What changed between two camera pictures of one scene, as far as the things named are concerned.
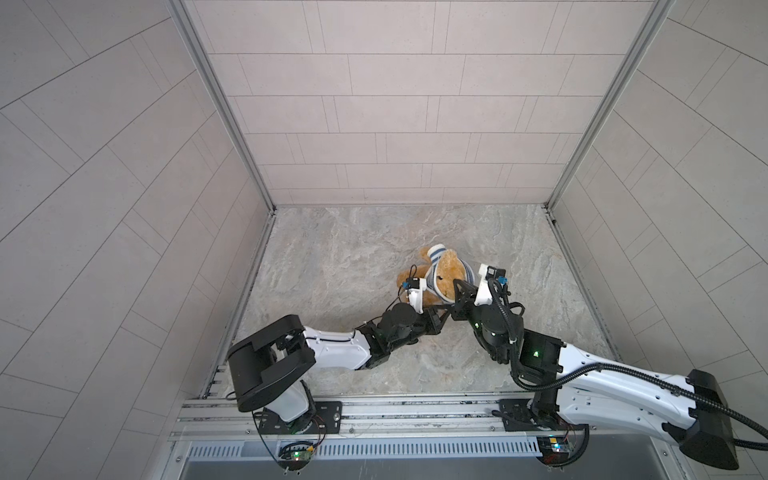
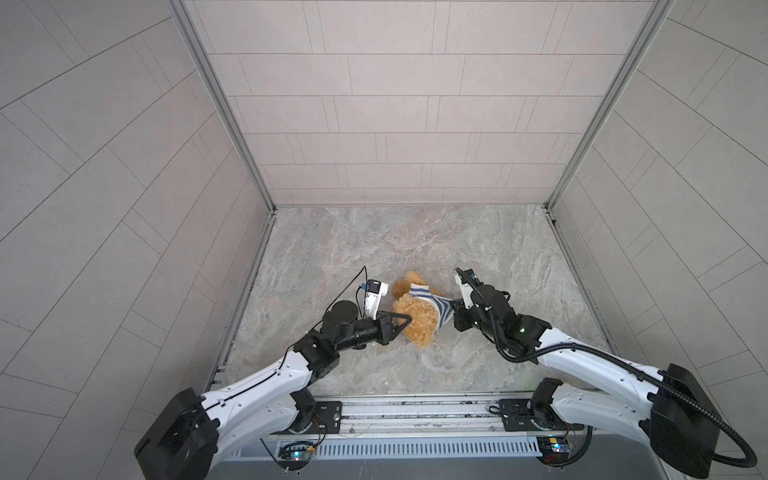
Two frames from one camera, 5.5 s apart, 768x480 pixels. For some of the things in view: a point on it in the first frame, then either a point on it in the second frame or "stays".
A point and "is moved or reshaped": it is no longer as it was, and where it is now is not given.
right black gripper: (463, 303) stays
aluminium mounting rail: (458, 416) stays
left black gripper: (429, 325) to (379, 327)
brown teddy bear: (448, 268) is moved or reshaped
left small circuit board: (297, 453) stays
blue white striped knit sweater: (430, 279) is moved or reshaped
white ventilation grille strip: (376, 449) stays
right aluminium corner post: (626, 70) stays
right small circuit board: (555, 450) stays
